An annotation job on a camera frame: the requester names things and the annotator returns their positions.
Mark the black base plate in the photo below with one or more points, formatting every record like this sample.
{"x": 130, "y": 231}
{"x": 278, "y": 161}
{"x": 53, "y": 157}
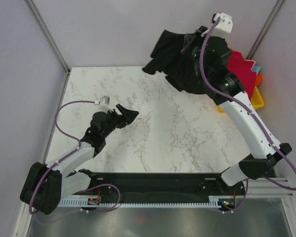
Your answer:
{"x": 160, "y": 187}

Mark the orange cloth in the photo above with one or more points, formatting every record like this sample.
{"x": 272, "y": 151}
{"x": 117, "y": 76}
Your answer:
{"x": 258, "y": 79}

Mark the aluminium rail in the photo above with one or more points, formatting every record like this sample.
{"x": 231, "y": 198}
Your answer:
{"x": 262, "y": 188}

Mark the black t-shirt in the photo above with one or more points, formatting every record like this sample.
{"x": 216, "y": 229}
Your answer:
{"x": 168, "y": 57}

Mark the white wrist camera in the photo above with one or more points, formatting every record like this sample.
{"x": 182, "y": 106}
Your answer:
{"x": 103, "y": 103}
{"x": 224, "y": 26}

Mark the left aluminium frame post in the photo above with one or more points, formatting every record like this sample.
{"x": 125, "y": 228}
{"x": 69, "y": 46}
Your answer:
{"x": 47, "y": 34}

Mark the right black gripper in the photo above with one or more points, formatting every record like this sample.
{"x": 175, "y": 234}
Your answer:
{"x": 193, "y": 39}

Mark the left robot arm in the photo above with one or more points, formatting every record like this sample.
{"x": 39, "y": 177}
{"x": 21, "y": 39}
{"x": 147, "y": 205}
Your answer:
{"x": 48, "y": 183}

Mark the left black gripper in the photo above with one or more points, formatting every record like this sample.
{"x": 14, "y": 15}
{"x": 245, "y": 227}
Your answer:
{"x": 128, "y": 117}

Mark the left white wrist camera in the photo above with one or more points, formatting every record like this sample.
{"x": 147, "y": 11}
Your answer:
{"x": 103, "y": 103}

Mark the red t-shirt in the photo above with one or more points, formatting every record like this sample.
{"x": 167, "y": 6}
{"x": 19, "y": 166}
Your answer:
{"x": 237, "y": 65}

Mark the right aluminium frame post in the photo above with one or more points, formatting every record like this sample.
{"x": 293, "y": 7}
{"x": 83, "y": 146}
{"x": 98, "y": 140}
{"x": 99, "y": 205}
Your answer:
{"x": 266, "y": 27}

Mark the aluminium frame post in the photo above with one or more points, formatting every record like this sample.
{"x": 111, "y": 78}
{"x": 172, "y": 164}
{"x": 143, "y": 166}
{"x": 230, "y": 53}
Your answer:
{"x": 266, "y": 27}
{"x": 47, "y": 34}

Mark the yellow plastic bin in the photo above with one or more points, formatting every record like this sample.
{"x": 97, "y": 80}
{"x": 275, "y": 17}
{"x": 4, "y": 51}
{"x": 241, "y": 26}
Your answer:
{"x": 256, "y": 99}

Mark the pink cloth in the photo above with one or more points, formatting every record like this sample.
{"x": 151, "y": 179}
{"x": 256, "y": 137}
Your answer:
{"x": 250, "y": 63}

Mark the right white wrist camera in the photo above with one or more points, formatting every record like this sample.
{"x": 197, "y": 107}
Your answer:
{"x": 224, "y": 26}

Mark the white slotted cable duct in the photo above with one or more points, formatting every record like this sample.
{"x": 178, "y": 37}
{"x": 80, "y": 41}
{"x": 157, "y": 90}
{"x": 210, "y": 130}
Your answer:
{"x": 94, "y": 201}

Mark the cyan cloth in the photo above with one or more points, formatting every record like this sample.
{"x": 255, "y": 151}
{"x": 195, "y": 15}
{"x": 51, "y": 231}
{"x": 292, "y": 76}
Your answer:
{"x": 256, "y": 69}

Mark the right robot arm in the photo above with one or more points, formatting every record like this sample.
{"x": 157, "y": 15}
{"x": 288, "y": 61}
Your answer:
{"x": 208, "y": 58}

